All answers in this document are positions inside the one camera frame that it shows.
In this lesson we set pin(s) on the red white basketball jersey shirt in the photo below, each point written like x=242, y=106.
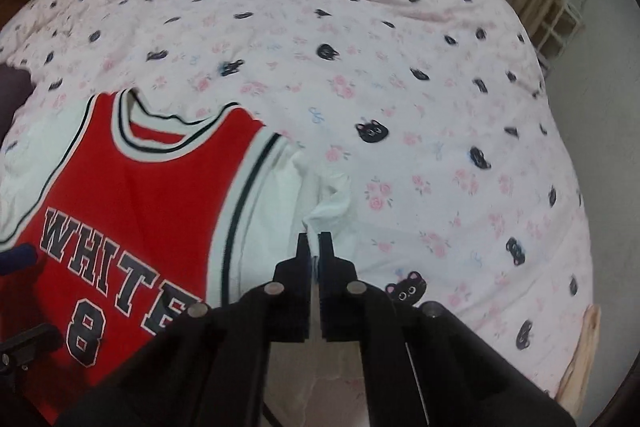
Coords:
x=135, y=216

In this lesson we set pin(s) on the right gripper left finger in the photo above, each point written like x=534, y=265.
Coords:
x=279, y=310

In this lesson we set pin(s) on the pink cat print duvet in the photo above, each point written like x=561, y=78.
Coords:
x=435, y=109

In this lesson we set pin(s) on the white metal shelf rack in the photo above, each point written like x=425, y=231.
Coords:
x=556, y=31

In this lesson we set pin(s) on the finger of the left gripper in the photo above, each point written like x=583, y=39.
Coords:
x=18, y=258

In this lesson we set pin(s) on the dark grey folded garment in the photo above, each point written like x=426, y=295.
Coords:
x=15, y=88

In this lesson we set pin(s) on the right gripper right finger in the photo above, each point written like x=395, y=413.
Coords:
x=350, y=309

